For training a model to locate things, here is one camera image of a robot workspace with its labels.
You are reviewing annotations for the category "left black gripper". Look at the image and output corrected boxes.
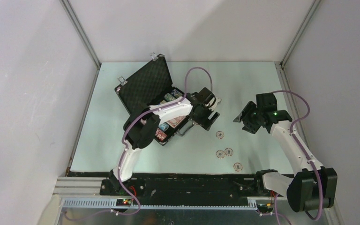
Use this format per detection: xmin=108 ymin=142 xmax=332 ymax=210
xmin=188 ymin=104 xmax=219 ymax=131

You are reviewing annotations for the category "light blue chip stack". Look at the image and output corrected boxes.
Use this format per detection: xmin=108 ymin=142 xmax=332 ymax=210
xmin=158 ymin=122 xmax=170 ymax=131

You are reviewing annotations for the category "white red chip stack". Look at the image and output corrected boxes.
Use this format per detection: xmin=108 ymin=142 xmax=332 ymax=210
xmin=216 ymin=131 xmax=243 ymax=172

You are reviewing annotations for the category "black poker set case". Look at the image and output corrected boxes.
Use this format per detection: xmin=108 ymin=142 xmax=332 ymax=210
xmin=115 ymin=54 xmax=184 ymax=130

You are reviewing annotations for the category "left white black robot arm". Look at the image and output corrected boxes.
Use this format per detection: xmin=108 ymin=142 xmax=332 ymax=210
xmin=111 ymin=88 xmax=221 ymax=195

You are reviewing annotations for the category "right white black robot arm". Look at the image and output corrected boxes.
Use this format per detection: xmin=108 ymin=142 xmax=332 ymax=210
xmin=234 ymin=92 xmax=338 ymax=214

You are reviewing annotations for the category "red playing card deck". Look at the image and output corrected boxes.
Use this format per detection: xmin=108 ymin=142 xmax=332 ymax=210
xmin=166 ymin=116 xmax=186 ymax=128

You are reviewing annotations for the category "blue white chip stack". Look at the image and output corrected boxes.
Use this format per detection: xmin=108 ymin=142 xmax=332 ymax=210
xmin=171 ymin=89 xmax=184 ymax=98

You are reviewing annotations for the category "red white chip row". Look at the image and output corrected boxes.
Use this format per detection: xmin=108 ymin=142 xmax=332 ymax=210
xmin=155 ymin=128 xmax=167 ymax=142

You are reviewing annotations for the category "green poker chip stack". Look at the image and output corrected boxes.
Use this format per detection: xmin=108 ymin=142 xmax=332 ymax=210
xmin=164 ymin=93 xmax=177 ymax=102

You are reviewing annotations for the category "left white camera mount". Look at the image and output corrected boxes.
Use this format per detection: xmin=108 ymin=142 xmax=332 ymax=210
xmin=209 ymin=96 xmax=221 ymax=111

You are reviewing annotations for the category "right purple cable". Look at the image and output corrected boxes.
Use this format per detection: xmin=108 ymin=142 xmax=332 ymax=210
xmin=271 ymin=90 xmax=324 ymax=225

